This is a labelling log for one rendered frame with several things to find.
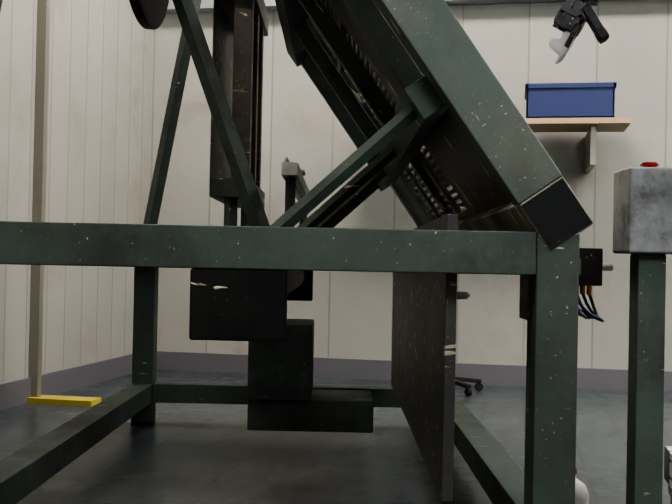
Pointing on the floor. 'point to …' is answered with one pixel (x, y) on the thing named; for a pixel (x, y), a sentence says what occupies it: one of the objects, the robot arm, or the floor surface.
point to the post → (646, 379)
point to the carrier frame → (125, 243)
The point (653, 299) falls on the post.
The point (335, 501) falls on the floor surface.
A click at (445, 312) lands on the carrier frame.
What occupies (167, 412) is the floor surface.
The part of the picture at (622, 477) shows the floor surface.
